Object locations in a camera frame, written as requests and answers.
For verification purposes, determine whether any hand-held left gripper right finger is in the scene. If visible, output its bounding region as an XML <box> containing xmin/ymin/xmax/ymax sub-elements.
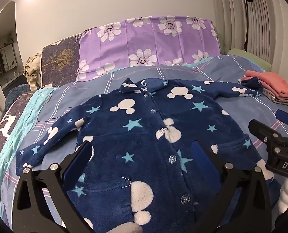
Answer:
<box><xmin>191</xmin><ymin>139</ymin><xmax>273</xmax><ymax>233</ymax></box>

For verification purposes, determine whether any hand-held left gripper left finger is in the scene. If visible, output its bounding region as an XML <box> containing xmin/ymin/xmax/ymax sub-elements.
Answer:
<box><xmin>14</xmin><ymin>140</ymin><xmax>96</xmax><ymax>233</ymax></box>

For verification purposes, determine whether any navy star print pajama jacket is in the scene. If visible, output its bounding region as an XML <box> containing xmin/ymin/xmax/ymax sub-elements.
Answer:
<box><xmin>16</xmin><ymin>77</ymin><xmax>284</xmax><ymax>233</ymax></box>

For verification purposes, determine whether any person's right hand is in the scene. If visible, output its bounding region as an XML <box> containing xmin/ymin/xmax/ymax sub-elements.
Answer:
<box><xmin>277</xmin><ymin>178</ymin><xmax>288</xmax><ymax>213</ymax></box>

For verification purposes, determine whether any grey floral folded garment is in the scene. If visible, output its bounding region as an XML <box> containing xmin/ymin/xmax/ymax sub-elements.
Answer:
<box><xmin>262</xmin><ymin>89</ymin><xmax>288</xmax><ymax>106</ymax></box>

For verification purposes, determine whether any pink folded garment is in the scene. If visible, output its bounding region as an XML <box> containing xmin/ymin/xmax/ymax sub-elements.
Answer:
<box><xmin>240</xmin><ymin>70</ymin><xmax>288</xmax><ymax>98</ymax></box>

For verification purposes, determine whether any dark tree print mattress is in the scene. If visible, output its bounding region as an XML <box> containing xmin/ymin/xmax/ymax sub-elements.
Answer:
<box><xmin>0</xmin><ymin>93</ymin><xmax>36</xmax><ymax>182</ymax></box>

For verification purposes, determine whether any dark blue fuzzy blanket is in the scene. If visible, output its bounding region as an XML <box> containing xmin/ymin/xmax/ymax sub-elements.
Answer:
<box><xmin>2</xmin><ymin>84</ymin><xmax>36</xmax><ymax>117</ymax></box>

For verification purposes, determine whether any white pleated curtain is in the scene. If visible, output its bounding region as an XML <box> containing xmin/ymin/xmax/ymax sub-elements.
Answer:
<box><xmin>210</xmin><ymin>0</ymin><xmax>288</xmax><ymax>78</ymax></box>

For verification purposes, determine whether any beige knitted cloth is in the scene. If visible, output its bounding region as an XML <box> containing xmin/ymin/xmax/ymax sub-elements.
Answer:
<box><xmin>23</xmin><ymin>55</ymin><xmax>43</xmax><ymax>91</ymax></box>

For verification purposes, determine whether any dark tree print headboard cushion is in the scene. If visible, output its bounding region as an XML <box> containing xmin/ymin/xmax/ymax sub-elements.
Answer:
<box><xmin>40</xmin><ymin>27</ymin><xmax>98</xmax><ymax>88</ymax></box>

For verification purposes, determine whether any black floor lamp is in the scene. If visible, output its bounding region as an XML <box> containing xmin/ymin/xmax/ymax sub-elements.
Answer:
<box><xmin>240</xmin><ymin>0</ymin><xmax>255</xmax><ymax>52</ymax></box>

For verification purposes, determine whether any purple floral pillow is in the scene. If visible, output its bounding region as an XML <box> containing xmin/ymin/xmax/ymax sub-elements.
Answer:
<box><xmin>76</xmin><ymin>15</ymin><xmax>222</xmax><ymax>82</ymax></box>

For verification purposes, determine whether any wall mirror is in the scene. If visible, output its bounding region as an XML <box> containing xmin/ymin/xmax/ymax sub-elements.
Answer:
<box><xmin>0</xmin><ymin>1</ymin><xmax>23</xmax><ymax>96</ymax></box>

